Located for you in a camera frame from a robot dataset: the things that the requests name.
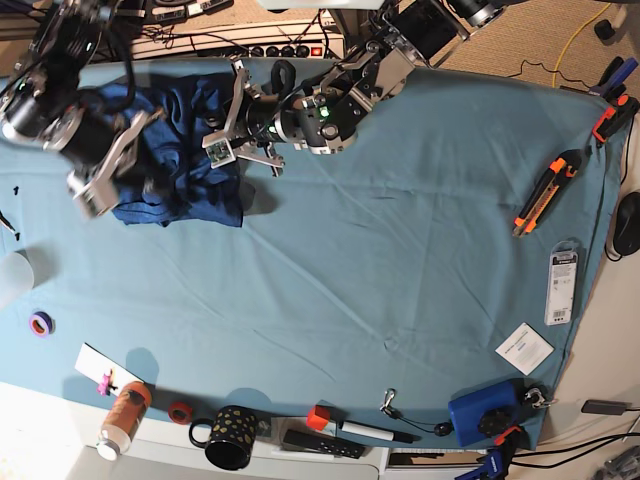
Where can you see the pink small clip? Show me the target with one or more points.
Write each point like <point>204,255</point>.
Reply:
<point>106,386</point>

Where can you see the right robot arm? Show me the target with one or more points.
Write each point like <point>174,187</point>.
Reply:
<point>43,104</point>

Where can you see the red orange cube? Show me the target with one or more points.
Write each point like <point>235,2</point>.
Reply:
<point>318,418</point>

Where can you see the translucent plastic cup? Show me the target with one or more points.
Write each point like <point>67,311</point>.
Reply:
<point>16,278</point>

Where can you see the orange black utility knife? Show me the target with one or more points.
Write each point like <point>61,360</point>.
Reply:
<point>555,178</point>

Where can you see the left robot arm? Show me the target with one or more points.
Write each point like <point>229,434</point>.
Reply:
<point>321,113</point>

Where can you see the dark blue t-shirt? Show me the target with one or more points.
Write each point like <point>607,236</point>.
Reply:
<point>174,145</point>

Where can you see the purple tape roll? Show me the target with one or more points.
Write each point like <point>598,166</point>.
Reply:
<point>41,324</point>

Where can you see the blue orange clamp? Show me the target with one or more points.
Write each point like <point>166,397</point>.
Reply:
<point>495,464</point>

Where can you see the white black marker pen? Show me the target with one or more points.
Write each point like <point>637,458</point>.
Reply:
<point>376,433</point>

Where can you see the blue plastic case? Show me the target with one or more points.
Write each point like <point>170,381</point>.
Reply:
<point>485,413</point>

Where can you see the carabiner with black lanyard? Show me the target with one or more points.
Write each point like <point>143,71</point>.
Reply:
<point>441,429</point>

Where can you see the packaged bit set blister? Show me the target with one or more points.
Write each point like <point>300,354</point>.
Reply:
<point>561,285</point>

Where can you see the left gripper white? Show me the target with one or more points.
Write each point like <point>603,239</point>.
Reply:
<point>238,138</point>

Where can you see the orange plastic bottle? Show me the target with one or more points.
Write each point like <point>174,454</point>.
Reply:
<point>120,426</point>

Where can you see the black computer mouse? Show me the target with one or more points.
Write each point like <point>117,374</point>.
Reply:
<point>626,233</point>

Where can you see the black power adapter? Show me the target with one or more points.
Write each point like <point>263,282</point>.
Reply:
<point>604,407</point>

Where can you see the black mug gold pattern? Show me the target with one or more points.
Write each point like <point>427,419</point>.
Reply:
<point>231,437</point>

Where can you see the white paper card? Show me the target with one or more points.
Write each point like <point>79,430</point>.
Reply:
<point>93,364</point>

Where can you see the red tape roll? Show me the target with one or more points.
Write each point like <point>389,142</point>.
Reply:
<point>180,413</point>

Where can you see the white power strip red switch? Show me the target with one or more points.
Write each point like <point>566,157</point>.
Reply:
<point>273,51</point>

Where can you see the black remote control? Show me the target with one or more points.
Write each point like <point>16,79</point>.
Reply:
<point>325,445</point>

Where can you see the white square paper leaflet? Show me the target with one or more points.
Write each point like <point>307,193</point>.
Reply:
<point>525,349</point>

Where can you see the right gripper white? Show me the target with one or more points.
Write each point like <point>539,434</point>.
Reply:
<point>97,194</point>

